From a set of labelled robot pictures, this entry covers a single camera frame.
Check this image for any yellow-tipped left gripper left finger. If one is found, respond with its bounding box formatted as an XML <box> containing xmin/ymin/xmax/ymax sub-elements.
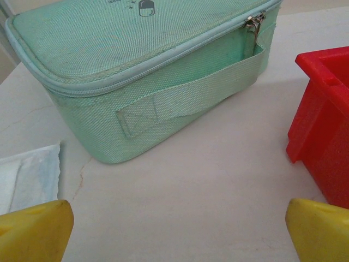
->
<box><xmin>0</xmin><ymin>199</ymin><xmax>75</xmax><ymax>262</ymax></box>

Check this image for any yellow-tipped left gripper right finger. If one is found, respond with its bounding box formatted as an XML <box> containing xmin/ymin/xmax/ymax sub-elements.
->
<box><xmin>285</xmin><ymin>198</ymin><xmax>349</xmax><ymax>262</ymax></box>

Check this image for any clear plastic gauze packet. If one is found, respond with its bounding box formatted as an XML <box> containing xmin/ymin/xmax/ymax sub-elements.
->
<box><xmin>0</xmin><ymin>141</ymin><xmax>62</xmax><ymax>216</ymax></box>

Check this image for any red plastic bin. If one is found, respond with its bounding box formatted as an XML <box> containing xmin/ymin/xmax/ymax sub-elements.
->
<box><xmin>285</xmin><ymin>46</ymin><xmax>349</xmax><ymax>210</ymax></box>

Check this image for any mint green zipper pouch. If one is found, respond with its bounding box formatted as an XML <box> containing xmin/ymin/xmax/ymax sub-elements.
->
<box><xmin>5</xmin><ymin>0</ymin><xmax>283</xmax><ymax>165</ymax></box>

